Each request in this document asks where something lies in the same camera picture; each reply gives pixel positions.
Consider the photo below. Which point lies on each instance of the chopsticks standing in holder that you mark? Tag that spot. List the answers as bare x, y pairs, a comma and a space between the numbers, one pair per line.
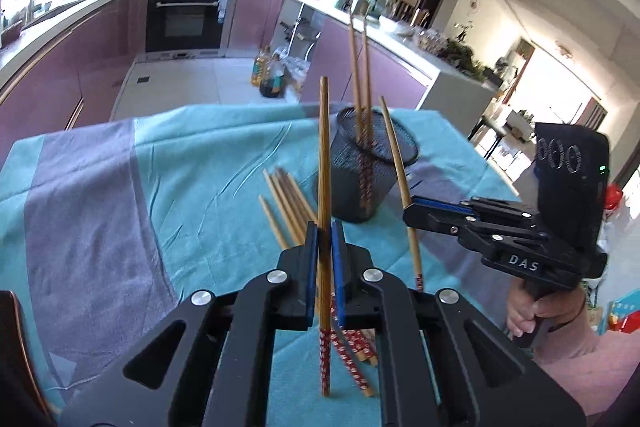
355, 67

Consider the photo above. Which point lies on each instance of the person's right forearm pink sleeve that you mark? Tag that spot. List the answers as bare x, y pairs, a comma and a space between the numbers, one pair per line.
590, 357

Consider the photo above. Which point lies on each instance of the dark wooden chair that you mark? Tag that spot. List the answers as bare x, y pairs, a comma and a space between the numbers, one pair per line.
15, 347

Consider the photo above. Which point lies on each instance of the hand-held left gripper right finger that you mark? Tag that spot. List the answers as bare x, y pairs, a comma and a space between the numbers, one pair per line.
338, 257

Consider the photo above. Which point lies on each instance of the black mesh utensil holder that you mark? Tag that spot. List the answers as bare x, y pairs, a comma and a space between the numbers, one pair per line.
345, 177

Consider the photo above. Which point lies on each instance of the purple cabinet run with appliances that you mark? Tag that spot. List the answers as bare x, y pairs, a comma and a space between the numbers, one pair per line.
340, 52

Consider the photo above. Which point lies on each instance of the dark sauce bottle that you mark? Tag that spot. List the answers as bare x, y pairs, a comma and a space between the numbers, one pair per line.
273, 79

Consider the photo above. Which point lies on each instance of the wooden chopstick red patterned end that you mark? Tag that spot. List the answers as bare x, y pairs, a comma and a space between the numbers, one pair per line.
324, 157
397, 157
367, 77

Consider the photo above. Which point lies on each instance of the black built-in oven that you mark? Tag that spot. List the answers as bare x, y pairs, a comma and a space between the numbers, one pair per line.
185, 19

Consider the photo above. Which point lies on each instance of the green potted plants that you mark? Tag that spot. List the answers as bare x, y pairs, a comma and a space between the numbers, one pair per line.
465, 57

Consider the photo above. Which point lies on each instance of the person's right hand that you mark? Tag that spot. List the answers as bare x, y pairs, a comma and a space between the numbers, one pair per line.
560, 307

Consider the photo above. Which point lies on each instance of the yellow cooking oil bottle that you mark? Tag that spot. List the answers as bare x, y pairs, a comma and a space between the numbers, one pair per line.
260, 69

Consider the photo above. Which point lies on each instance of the bunch of wooden chopsticks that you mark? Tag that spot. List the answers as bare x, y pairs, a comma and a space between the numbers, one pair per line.
285, 207

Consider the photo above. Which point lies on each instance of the teal and grey tablecloth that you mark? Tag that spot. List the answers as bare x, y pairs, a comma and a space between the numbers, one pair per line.
200, 187

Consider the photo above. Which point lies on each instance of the purple cabinet run with sink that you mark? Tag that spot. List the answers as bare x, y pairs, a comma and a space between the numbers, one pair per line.
75, 57

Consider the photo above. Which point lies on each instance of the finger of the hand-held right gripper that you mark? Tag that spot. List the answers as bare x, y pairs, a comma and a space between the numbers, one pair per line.
442, 205
440, 222

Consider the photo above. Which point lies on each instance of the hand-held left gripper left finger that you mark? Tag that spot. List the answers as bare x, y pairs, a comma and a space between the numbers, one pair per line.
312, 257

